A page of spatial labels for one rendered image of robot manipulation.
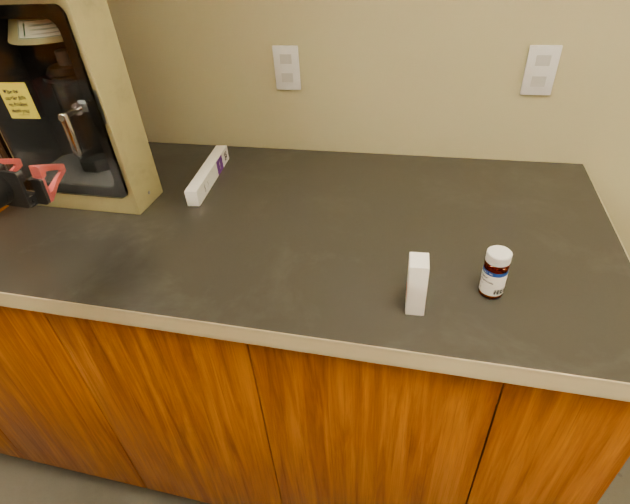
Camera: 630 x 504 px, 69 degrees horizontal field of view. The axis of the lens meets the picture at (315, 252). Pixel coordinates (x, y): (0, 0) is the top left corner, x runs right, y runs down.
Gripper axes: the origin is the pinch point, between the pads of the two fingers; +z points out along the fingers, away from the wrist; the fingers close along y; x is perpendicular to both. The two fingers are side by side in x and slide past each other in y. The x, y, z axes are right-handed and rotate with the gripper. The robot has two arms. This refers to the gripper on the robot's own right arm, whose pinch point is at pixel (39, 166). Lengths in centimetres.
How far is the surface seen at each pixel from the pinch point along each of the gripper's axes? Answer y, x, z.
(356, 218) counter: -55, 18, 26
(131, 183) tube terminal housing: -4.1, 11.7, 18.1
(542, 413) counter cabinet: -94, 32, -6
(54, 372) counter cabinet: 10, 51, -8
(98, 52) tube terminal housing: -3.1, -15.9, 19.8
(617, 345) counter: -101, 18, -2
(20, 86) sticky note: 13.6, -9.7, 14.7
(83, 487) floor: 27, 116, -5
